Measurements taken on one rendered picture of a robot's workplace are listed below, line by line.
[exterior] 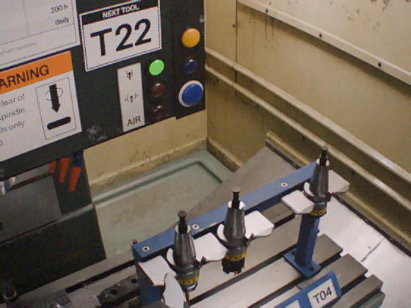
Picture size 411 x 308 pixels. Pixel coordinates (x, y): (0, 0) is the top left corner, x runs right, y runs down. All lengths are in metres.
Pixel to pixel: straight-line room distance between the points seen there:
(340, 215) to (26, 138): 1.19
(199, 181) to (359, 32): 1.04
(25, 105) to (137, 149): 1.50
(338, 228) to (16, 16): 1.26
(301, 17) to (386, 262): 0.77
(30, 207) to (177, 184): 0.82
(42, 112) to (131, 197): 1.50
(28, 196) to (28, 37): 0.95
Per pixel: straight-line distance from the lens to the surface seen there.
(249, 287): 1.29
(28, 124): 0.58
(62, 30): 0.55
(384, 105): 1.38
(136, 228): 1.92
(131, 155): 2.04
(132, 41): 0.59
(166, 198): 2.03
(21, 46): 0.54
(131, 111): 0.62
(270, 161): 1.80
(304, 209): 1.04
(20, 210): 1.46
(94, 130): 0.61
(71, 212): 1.57
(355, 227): 1.58
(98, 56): 0.57
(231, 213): 0.92
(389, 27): 1.29
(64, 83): 0.57
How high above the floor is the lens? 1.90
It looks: 36 degrees down
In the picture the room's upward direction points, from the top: 1 degrees counter-clockwise
